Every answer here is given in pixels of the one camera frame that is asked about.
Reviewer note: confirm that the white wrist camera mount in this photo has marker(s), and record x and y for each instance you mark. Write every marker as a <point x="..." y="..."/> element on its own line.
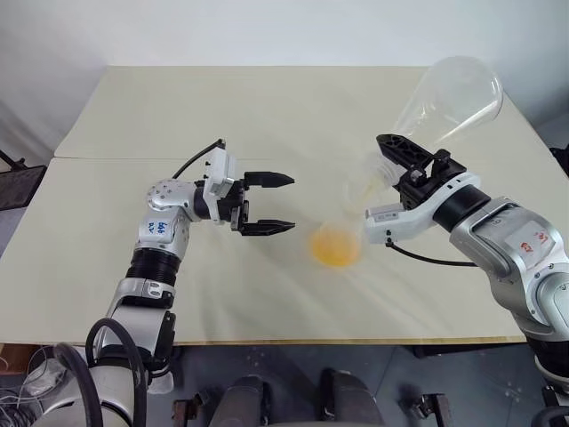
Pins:
<point x="400" y="220"/>
<point x="220" y="169"/>

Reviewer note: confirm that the dark rounded shape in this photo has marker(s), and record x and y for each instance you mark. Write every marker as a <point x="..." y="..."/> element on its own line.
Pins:
<point x="351" y="400"/>
<point x="246" y="402"/>

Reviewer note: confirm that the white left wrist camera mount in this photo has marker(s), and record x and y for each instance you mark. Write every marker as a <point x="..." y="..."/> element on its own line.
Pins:
<point x="220" y="169"/>

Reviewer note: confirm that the dark object at table side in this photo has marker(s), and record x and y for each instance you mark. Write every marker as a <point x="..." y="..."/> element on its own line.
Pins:
<point x="561" y="160"/>

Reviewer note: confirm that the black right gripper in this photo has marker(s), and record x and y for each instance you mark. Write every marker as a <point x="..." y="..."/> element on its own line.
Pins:
<point x="427" y="184"/>

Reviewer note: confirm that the black metal frame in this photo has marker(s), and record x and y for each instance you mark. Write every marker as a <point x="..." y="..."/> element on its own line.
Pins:
<point x="22" y="184"/>

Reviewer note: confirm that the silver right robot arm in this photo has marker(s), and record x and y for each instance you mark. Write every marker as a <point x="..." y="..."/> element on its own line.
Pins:
<point x="511" y="249"/>

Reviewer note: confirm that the brown metal bracket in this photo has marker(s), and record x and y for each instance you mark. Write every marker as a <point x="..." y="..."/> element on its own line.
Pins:
<point x="184" y="413"/>
<point x="431" y="409"/>

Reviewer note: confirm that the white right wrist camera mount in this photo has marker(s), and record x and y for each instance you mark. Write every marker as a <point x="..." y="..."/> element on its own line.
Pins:
<point x="400" y="220"/>

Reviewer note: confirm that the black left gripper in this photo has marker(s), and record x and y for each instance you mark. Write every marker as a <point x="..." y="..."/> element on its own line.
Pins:
<point x="231" y="204"/>

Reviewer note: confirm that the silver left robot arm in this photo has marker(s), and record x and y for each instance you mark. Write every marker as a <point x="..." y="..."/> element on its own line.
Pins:
<point x="153" y="249"/>

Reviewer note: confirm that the large clear conical flask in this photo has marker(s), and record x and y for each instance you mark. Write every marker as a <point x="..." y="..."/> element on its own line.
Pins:
<point x="449" y="98"/>

